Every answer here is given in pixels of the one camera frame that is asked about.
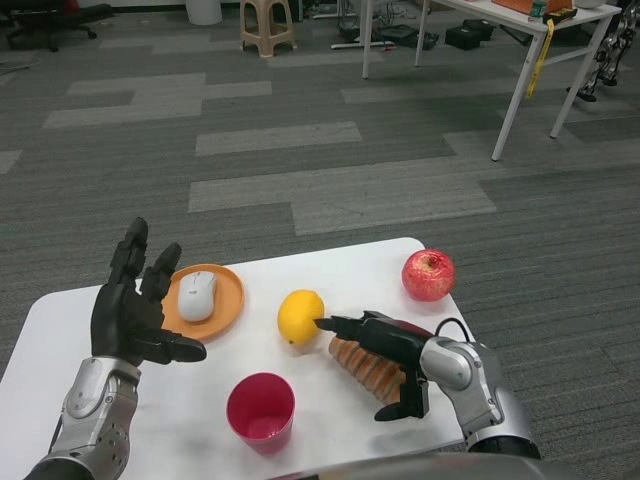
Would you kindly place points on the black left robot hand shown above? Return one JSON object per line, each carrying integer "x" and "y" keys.
{"x": 122, "y": 320}

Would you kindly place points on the white metal-legged desk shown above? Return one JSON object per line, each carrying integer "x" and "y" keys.
{"x": 510, "y": 15}

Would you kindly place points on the beige plastic stool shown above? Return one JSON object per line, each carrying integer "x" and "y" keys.
{"x": 267, "y": 37}

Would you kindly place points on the pink plastic cup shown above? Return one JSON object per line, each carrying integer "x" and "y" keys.
{"x": 260, "y": 415}

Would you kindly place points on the red apple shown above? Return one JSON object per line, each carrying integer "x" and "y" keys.
{"x": 429, "y": 276}

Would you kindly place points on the orange round plate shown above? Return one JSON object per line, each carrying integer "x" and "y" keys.
{"x": 230, "y": 300}

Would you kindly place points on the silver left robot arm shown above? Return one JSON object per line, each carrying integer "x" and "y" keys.
{"x": 95, "y": 405}

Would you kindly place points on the silver legged robot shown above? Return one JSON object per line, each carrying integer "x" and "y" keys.
{"x": 612, "y": 50}

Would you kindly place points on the white bowl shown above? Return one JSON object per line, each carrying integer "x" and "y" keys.
{"x": 592, "y": 3}

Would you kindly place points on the white cylindrical bin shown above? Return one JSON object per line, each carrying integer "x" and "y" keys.
{"x": 202, "y": 11}

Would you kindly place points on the black and yellow tool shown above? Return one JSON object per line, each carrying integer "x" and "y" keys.
{"x": 560, "y": 16}

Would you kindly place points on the green can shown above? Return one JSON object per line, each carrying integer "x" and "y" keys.
{"x": 537, "y": 10}

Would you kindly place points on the black floor bag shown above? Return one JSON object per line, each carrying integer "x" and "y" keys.
{"x": 397, "y": 36}

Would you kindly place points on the black equipment case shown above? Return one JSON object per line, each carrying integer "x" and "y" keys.
{"x": 467, "y": 36}

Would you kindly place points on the yellow lemon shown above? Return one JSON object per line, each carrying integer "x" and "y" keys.
{"x": 300, "y": 317}

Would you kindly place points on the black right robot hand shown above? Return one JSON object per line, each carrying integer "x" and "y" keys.
{"x": 390, "y": 340}

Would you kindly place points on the large orange box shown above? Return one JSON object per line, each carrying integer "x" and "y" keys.
{"x": 510, "y": 6}

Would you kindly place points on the ridged orange bread loaf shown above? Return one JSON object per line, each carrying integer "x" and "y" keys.
{"x": 370, "y": 375}

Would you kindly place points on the small orange block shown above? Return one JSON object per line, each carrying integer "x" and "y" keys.
{"x": 562, "y": 5}

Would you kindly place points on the black office chair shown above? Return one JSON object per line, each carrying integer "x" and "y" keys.
{"x": 55, "y": 17}

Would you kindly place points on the white desk foot bar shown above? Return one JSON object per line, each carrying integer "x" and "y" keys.
{"x": 360, "y": 45}

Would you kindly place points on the white computer mouse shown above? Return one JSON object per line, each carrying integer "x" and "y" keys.
{"x": 197, "y": 296}

